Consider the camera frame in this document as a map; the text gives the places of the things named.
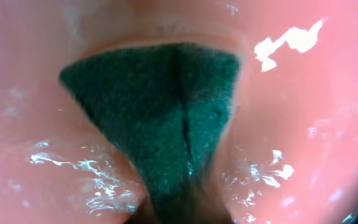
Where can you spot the dark green sponge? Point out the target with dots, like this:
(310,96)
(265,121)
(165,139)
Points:
(165,107)

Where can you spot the dark red water tray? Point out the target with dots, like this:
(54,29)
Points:
(289,156)

